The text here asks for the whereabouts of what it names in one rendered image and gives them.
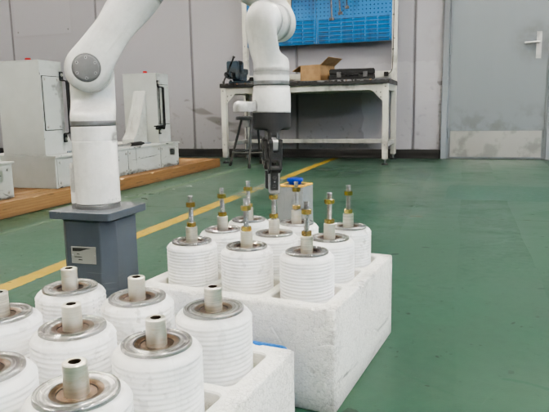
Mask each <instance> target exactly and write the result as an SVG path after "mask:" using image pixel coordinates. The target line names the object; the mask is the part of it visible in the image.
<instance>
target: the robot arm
mask: <svg viewBox="0 0 549 412"><path fill-rule="evenodd" d="M162 1H163V0H107V1H106V3H105V5H104V6H103V8H102V10H101V12H100V14H99V15H98V17H97V18H96V20H95V22H94V23H93V24H92V26H91V27H90V28H89V30H88V31H87V32H86V33H85V34H84V35H83V36H82V38H81V39H80V40H79V41H78V42H77V44H76V45H75V46H74V47H73V48H72V50H71V51H70V52H69V54H68V55H67V57H66V58H65V63H64V72H65V77H66V78H67V80H68V82H69V90H70V112H69V122H70V126H71V127H70V132H71V142H72V155H73V162H72V163H70V164H69V178H70V189H71V200H72V208H76V209H79V210H104V209H112V208H118V207H120V206H121V195H120V180H119V166H118V141H117V128H116V99H115V82H114V66H115V64H116V62H117V60H118V58H119V57H120V55H121V53H122V51H123V49H124V48H125V46H126V45H127V43H128V41H129V40H130V39H131V37H132V36H133V35H134V34H135V33H136V32H137V31H138V30H139V28H140V27H141V26H142V25H143V24H144V23H145V22H146V21H147V20H148V19H149V18H150V17H151V16H152V15H153V14H154V13H155V11H156V10H157V9H158V7H159V6H160V4H161V3H162ZM240 1H241V2H243V3H244V4H246V5H248V6H250V7H249V9H248V12H247V15H246V18H245V31H246V36H247V40H248V46H249V50H250V54H251V57H252V62H253V85H254V86H253V94H252V101H236V102H235V103H234V104H233V112H252V127H253V129H255V130H264V131H265V136H264V137H263V138H262V139H261V148H262V159H263V162H262V163H263V168H264V169H266V170H265V187H266V189H268V191H269V192H270V193H271V194H274V193H279V192H280V173H281V171H282V169H283V166H282V160H283V152H282V148H283V140H282V139H279V131H280V130H288V129H290V128H291V94H290V87H289V61H288V58H287V57H286V56H285V55H284V54H282V53H281V52H280V50H279V44H278V43H281V42H285V41H287V40H289V39H290V38H291V37H292V36H293V34H294V32H295V28H296V19H295V16H294V13H293V11H292V8H291V7H290V6H289V4H288V2H287V1H286V0H240ZM276 163H277V164H276Z"/></svg>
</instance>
